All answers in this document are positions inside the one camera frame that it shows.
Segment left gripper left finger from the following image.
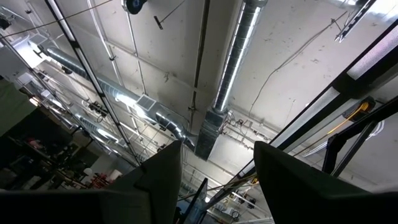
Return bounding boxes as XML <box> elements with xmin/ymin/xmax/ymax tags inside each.
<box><xmin>0</xmin><ymin>139</ymin><xmax>183</xmax><ymax>224</ymax></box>

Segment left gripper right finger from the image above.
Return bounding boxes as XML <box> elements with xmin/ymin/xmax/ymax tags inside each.
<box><xmin>254</xmin><ymin>140</ymin><xmax>398</xmax><ymax>224</ymax></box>

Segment black overhead gantry strut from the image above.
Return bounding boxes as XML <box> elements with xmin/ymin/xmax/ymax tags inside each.
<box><xmin>321</xmin><ymin>96</ymin><xmax>398</xmax><ymax>179</ymax></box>

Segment cluttered storage shelves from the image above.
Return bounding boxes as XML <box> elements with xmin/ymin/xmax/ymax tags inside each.
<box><xmin>0</xmin><ymin>108</ymin><xmax>134</xmax><ymax>191</ymax></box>

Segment black round ceiling reel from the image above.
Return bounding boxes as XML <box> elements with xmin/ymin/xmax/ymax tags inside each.
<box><xmin>121</xmin><ymin>0</ymin><xmax>149</xmax><ymax>16</ymax></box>

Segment yellow cord reel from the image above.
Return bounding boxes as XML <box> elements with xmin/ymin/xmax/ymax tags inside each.
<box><xmin>341</xmin><ymin>96</ymin><xmax>377</xmax><ymax>123</ymax></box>

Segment silver round air duct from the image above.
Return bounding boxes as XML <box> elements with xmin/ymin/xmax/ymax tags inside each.
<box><xmin>36</xmin><ymin>43</ymin><xmax>197</xmax><ymax>151</ymax></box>
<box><xmin>194</xmin><ymin>0</ymin><xmax>269</xmax><ymax>162</ymax></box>

